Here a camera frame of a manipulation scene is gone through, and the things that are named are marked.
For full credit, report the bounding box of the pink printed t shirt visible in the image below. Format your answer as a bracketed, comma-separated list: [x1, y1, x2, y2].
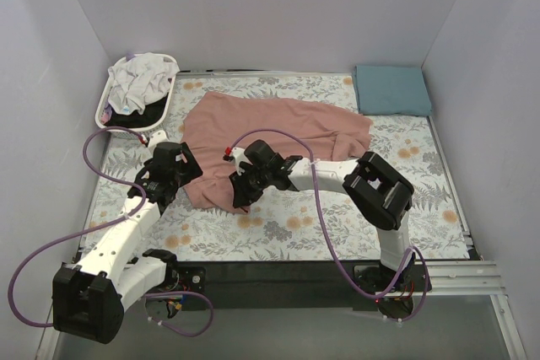
[182, 92, 372, 212]

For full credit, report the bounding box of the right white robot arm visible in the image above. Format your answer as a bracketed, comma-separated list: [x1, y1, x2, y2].
[224, 140, 414, 271]

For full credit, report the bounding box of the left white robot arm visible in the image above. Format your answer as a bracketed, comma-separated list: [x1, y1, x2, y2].
[52, 131, 203, 344]

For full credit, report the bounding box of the aluminium frame rail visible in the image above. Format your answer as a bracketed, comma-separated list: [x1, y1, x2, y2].
[52, 261, 506, 298]

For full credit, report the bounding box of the white laundry basket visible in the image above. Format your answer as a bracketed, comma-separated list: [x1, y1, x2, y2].
[94, 54, 181, 139]

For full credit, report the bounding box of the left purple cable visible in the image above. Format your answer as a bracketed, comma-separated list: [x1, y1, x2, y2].
[8, 128, 215, 338]

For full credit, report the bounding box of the black garment in basket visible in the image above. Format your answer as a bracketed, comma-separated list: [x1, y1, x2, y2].
[105, 98, 167, 129]

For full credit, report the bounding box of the folded teal t shirt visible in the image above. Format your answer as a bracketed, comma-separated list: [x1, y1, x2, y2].
[353, 65, 432, 117]

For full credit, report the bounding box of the white crumpled garment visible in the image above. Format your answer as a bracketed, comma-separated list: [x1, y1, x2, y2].
[108, 52, 180, 116]

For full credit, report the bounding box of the purple cable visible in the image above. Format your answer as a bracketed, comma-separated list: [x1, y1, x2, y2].
[223, 128, 432, 324]
[8, 128, 215, 338]

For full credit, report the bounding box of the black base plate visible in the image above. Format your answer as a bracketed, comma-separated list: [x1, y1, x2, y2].
[164, 261, 425, 311]

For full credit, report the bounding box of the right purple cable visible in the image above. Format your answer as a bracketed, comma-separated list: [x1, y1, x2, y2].
[223, 128, 432, 324]

